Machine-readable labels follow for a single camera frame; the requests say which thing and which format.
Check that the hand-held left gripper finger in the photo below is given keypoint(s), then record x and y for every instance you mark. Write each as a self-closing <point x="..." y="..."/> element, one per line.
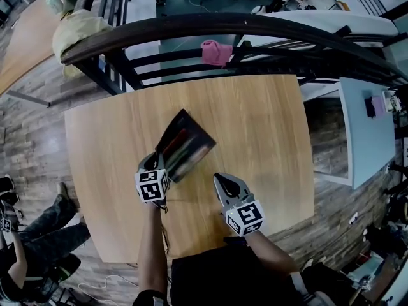
<point x="144" y="166"/>
<point x="162" y="164"/>

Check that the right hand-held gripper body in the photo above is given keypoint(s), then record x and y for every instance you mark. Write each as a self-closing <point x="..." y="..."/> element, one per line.
<point x="245" y="217"/>

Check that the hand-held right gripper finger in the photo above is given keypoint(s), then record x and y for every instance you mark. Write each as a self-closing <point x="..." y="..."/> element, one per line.
<point x="243" y="190"/>
<point x="220" y="190"/>

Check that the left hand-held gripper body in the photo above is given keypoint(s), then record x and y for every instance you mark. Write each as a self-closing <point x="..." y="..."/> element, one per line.
<point x="151" y="186"/>

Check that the person's left forearm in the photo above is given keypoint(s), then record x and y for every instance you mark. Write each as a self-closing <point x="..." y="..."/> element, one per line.
<point x="151" y="250"/>

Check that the person's right forearm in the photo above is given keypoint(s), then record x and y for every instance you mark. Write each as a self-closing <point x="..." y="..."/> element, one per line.
<point x="267" y="253"/>

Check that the person's black and white shirt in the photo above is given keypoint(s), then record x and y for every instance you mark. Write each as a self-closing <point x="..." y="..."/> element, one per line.
<point x="229" y="276"/>

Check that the pink cloth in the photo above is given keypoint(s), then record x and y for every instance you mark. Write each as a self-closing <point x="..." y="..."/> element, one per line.
<point x="216" y="53"/>

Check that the white table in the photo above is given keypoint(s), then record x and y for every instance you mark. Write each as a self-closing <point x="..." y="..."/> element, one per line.
<point x="366" y="139"/>

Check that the black metal railing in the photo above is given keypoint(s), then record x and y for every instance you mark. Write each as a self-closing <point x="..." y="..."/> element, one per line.
<point x="191" y="27"/>

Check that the cream plastic bag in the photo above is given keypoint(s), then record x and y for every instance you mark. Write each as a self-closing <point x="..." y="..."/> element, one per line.
<point x="76" y="27"/>

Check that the purple and black box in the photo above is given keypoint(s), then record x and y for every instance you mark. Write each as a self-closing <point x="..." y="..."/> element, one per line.
<point x="374" y="107"/>

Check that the wooden side table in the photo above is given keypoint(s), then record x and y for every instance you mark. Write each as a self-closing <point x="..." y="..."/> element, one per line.
<point x="28" y="43"/>

